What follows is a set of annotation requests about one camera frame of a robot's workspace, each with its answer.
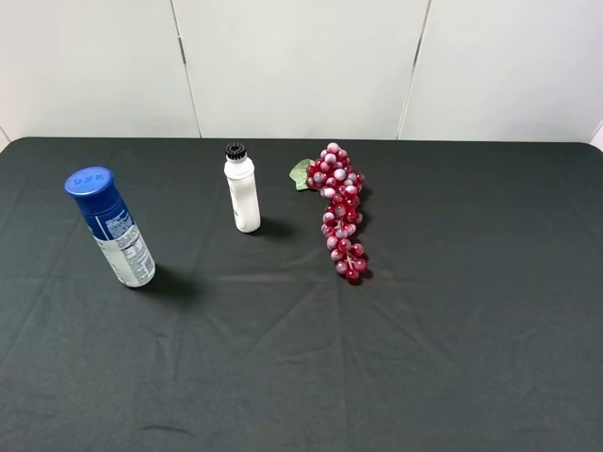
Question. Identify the blue and white spray can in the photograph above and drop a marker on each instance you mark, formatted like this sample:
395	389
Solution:
112	225

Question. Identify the red plastic grape bunch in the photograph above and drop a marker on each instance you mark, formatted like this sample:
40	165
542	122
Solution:
333	177

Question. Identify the white bottle with black cap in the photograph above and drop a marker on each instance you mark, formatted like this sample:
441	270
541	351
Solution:
239	171

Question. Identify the black tablecloth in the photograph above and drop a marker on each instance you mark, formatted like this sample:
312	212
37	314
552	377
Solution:
478	327

